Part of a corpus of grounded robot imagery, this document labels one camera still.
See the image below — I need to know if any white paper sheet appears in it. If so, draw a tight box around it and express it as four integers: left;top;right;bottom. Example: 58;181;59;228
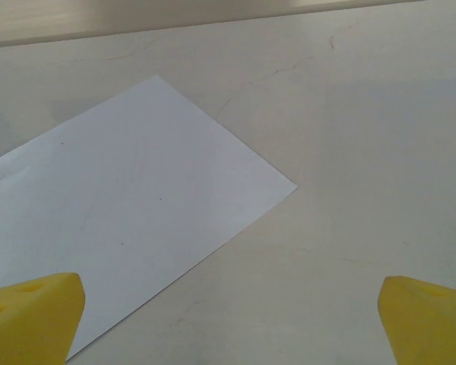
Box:
0;74;299;361

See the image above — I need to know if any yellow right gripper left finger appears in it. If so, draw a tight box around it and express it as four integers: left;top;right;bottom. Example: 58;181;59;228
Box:
0;271;87;365

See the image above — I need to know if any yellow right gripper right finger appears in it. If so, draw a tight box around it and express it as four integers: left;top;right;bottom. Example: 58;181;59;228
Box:
377;275;456;365

